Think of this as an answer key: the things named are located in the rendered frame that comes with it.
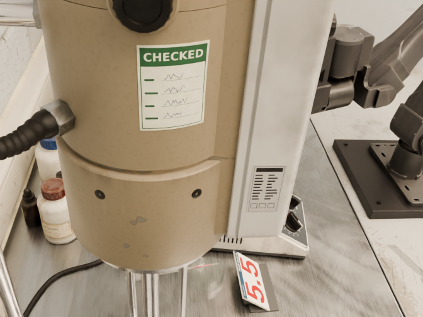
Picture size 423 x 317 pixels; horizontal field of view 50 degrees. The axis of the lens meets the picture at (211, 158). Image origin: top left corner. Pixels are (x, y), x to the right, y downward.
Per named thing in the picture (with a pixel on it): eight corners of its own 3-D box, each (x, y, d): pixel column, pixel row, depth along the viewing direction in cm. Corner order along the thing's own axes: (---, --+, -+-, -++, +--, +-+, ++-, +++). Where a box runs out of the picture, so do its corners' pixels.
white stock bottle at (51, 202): (57, 216, 82) (48, 169, 76) (87, 225, 81) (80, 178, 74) (36, 239, 78) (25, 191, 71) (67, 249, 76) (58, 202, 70)
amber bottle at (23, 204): (47, 219, 81) (39, 187, 77) (34, 230, 79) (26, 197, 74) (34, 213, 82) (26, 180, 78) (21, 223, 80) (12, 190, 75)
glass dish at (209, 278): (183, 272, 74) (184, 263, 73) (211, 259, 77) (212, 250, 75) (201, 297, 70) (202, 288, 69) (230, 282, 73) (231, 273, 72)
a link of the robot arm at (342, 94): (327, 81, 68) (364, 73, 70) (306, 65, 72) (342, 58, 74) (319, 119, 72) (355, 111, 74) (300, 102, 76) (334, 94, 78)
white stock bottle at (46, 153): (40, 202, 85) (28, 146, 77) (45, 177, 90) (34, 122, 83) (80, 199, 86) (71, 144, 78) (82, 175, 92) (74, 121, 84)
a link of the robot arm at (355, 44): (347, 49, 63) (415, 38, 67) (315, 26, 69) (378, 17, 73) (332, 118, 70) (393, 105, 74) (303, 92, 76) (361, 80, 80)
